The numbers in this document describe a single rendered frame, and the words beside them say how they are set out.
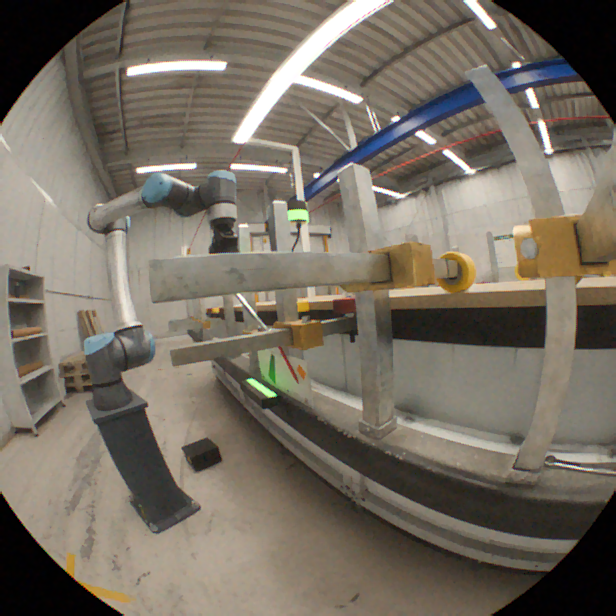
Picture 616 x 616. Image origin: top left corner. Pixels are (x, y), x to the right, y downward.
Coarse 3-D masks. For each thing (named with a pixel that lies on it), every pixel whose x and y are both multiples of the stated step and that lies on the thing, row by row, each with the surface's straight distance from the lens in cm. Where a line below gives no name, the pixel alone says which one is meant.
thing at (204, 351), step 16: (336, 320) 55; (352, 320) 58; (240, 336) 46; (256, 336) 46; (272, 336) 47; (288, 336) 48; (176, 352) 43; (192, 352) 43; (208, 352) 44; (224, 352) 44; (240, 352) 45
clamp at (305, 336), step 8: (312, 320) 50; (280, 328) 53; (288, 328) 50; (296, 328) 47; (304, 328) 46; (312, 328) 47; (320, 328) 48; (296, 336) 47; (304, 336) 46; (312, 336) 47; (320, 336) 48; (296, 344) 48; (304, 344) 46; (312, 344) 47; (320, 344) 48
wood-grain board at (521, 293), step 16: (416, 288) 134; (432, 288) 101; (480, 288) 62; (496, 288) 56; (512, 288) 51; (528, 288) 48; (544, 288) 45; (576, 288) 45; (592, 288) 46; (608, 288) 47; (240, 304) 319; (256, 304) 153; (272, 304) 106; (320, 304) 76; (400, 304) 55; (416, 304) 52; (432, 304) 50; (448, 304) 49; (464, 304) 47; (480, 304) 46; (496, 304) 46; (512, 304) 45; (528, 304) 45; (544, 304) 45; (592, 304) 46; (608, 304) 47
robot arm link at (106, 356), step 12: (96, 336) 104; (108, 336) 99; (84, 348) 103; (96, 348) 97; (108, 348) 98; (120, 348) 101; (96, 360) 98; (108, 360) 98; (120, 360) 101; (96, 372) 99; (108, 372) 99; (120, 372) 104
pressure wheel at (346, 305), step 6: (336, 300) 57; (342, 300) 56; (348, 300) 56; (354, 300) 56; (336, 306) 57; (342, 306) 56; (348, 306) 56; (354, 306) 56; (336, 312) 57; (342, 312) 56; (348, 312) 56; (354, 312) 56; (354, 336) 60
